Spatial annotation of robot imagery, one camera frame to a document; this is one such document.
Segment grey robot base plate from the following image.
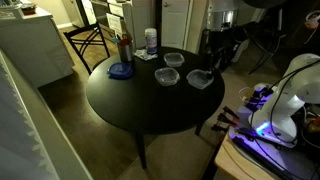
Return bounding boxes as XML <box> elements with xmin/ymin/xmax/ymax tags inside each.
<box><xmin>229</xmin><ymin>124</ymin><xmax>320</xmax><ymax>180</ymax></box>

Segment round black table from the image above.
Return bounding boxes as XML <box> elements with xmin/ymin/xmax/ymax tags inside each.
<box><xmin>85</xmin><ymin>45</ymin><xmax>226</xmax><ymax>170</ymax></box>

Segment white tall cabinet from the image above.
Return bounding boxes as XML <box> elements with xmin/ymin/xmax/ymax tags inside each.
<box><xmin>107</xmin><ymin>0</ymin><xmax>158</xmax><ymax>48</ymax></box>

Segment pink white cord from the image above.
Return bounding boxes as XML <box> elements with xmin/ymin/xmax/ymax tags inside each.
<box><xmin>303</xmin><ymin>9</ymin><xmax>320</xmax><ymax>45</ymax></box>

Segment blue bowl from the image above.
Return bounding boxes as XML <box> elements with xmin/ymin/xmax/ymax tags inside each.
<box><xmin>106</xmin><ymin>61</ymin><xmax>134</xmax><ymax>80</ymax></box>

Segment black clamp red handle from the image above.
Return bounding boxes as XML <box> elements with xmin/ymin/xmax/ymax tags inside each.
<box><xmin>222</xmin><ymin>105</ymin><xmax>240</xmax><ymax>120</ymax></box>
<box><xmin>210</xmin><ymin>123</ymin><xmax>232</xmax><ymax>133</ymax></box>
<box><xmin>217</xmin><ymin>113</ymin><xmax>238</xmax><ymax>128</ymax></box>

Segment wooden spatula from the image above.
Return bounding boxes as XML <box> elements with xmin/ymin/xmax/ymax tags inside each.
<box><xmin>121</xmin><ymin>28</ymin><xmax>133</xmax><ymax>43</ymax></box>

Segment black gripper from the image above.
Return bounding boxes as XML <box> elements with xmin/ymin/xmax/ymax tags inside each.
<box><xmin>201</xmin><ymin>39</ymin><xmax>219</xmax><ymax>80</ymax></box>

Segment light wooden robot table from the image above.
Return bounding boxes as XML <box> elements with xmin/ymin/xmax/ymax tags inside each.
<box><xmin>213</xmin><ymin>131</ymin><xmax>320</xmax><ymax>180</ymax></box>

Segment white paper sheet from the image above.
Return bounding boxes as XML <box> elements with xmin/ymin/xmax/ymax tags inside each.
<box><xmin>106</xmin><ymin>12</ymin><xmax>124</xmax><ymax>36</ymax></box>

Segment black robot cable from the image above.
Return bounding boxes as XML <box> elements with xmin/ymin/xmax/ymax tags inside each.
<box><xmin>249</xmin><ymin>59</ymin><xmax>320</xmax><ymax>144</ymax></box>

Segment white window sill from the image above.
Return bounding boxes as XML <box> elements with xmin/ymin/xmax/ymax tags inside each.
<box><xmin>0</xmin><ymin>49</ymin><xmax>94</xmax><ymax>180</ymax></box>

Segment clear plastic lunch box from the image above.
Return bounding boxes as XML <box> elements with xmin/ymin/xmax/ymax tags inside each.
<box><xmin>154</xmin><ymin>67</ymin><xmax>181</xmax><ymax>87</ymax></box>
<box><xmin>185</xmin><ymin>68</ymin><xmax>215</xmax><ymax>90</ymax></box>
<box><xmin>163</xmin><ymin>52</ymin><xmax>186</xmax><ymax>68</ymax></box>

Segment metal utensil cup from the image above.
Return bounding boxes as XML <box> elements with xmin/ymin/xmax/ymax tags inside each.
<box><xmin>118</xmin><ymin>40</ymin><xmax>135</xmax><ymax>64</ymax></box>

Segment black metal chair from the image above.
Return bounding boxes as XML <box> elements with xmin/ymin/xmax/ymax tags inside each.
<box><xmin>63</xmin><ymin>21</ymin><xmax>111</xmax><ymax>75</ymax></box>

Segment white kitchen counter cabinet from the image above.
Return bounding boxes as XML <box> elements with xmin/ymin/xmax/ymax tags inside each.
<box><xmin>0</xmin><ymin>5</ymin><xmax>75</xmax><ymax>88</ymax></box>

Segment white window blinds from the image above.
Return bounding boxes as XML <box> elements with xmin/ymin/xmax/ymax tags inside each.
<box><xmin>0</xmin><ymin>61</ymin><xmax>61</xmax><ymax>180</ymax></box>

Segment red bowl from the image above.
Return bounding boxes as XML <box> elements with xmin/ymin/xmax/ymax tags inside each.
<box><xmin>21</xmin><ymin>3</ymin><xmax>38</xmax><ymax>16</ymax></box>

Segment white wipes canister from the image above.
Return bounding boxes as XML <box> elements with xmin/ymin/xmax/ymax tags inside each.
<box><xmin>144</xmin><ymin>27</ymin><xmax>159</xmax><ymax>55</ymax></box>

